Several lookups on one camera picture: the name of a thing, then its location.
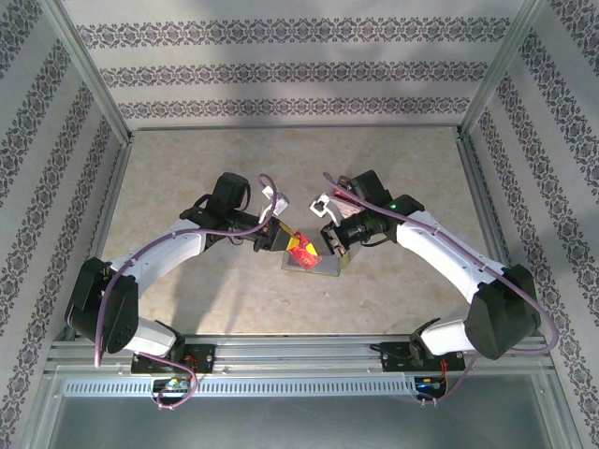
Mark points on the red and silver snack packet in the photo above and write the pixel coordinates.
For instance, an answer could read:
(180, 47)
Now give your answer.
(306, 257)

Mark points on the green card holder wallet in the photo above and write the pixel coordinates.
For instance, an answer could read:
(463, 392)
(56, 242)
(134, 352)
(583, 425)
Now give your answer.
(330, 269)

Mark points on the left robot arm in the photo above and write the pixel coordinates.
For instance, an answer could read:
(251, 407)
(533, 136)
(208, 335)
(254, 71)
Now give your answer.
(103, 304)

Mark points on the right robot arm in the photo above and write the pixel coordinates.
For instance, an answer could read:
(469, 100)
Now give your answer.
(501, 313)

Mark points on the red card white logo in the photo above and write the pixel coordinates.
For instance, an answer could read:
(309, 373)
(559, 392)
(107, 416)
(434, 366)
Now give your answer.
(347, 206)

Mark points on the black VIP membership card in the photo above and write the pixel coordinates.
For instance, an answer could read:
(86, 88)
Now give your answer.
(344, 179)

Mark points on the small circuit board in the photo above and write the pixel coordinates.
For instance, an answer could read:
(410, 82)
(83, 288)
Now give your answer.
(173, 385)
(428, 384)

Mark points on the grey metal tray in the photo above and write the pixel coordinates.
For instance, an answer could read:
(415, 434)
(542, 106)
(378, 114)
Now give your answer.
(299, 425)

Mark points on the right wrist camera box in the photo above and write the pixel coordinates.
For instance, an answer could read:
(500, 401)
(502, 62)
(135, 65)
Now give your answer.
(323, 206)

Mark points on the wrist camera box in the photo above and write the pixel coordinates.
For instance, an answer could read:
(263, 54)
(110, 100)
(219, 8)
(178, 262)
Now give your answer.
(276, 203)
(323, 206)

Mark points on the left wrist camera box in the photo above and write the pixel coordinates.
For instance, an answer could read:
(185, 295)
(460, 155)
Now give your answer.
(276, 203)

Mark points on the aluminium rear rail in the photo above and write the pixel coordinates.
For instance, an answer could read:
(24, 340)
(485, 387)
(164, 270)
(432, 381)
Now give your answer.
(295, 127)

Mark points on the aluminium side rail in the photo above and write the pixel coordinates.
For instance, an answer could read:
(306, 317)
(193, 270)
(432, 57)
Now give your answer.
(114, 187)
(479, 187)

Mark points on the aluminium mounting rail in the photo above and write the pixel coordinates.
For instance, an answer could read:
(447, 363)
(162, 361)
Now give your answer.
(290, 353)

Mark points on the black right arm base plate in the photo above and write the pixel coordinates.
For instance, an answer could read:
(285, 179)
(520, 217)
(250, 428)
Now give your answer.
(398, 357)

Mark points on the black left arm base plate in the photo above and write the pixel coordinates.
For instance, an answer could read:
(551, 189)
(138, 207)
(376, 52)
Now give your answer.
(203, 357)

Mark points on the aluminium corner post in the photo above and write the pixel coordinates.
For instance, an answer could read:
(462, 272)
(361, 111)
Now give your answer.
(501, 70)
(86, 70)

